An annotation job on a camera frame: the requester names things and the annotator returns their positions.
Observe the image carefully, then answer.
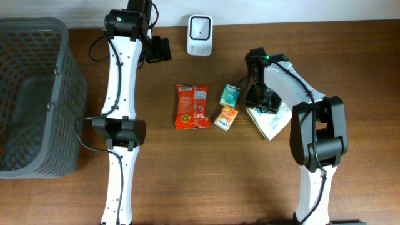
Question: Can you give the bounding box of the yellow wet wipes pack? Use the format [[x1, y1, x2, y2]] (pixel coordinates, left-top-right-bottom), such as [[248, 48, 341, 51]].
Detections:
[[246, 102, 292, 142]]

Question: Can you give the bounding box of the teal tissue packet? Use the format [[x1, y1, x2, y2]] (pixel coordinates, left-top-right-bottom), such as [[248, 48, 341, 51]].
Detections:
[[219, 84, 241, 108]]

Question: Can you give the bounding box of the orange tissue packet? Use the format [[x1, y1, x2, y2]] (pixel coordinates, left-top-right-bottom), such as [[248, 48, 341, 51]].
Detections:
[[214, 106, 238, 131]]

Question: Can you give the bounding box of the red snack packet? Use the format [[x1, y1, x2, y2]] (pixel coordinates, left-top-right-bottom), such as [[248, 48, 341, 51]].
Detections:
[[175, 84, 210, 129]]

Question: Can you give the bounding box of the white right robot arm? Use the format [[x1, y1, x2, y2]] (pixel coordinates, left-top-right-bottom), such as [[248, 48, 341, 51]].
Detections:
[[245, 47, 348, 224]]

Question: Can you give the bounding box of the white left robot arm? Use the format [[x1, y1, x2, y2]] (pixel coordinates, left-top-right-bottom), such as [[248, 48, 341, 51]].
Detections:
[[91, 1, 171, 224]]

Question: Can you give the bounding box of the white black barcode scanner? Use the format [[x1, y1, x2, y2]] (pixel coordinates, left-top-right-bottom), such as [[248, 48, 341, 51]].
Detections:
[[187, 14, 214, 56]]

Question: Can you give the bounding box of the grey plastic basket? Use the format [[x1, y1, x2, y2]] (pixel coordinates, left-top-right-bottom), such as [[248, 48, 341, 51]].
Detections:
[[1, 17, 88, 179]]

